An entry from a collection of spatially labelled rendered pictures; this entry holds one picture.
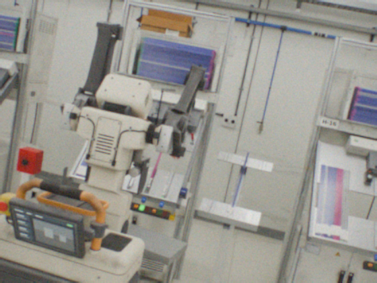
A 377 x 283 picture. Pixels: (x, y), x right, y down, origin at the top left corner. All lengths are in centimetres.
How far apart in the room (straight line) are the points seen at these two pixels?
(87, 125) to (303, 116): 290
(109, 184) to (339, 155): 160
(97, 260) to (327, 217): 149
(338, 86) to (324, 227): 101
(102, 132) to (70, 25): 317
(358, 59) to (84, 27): 286
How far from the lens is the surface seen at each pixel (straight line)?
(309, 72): 427
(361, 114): 280
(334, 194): 260
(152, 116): 270
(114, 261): 141
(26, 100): 345
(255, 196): 436
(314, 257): 280
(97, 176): 177
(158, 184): 248
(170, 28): 318
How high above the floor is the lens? 142
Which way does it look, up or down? 8 degrees down
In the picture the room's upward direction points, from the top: 12 degrees clockwise
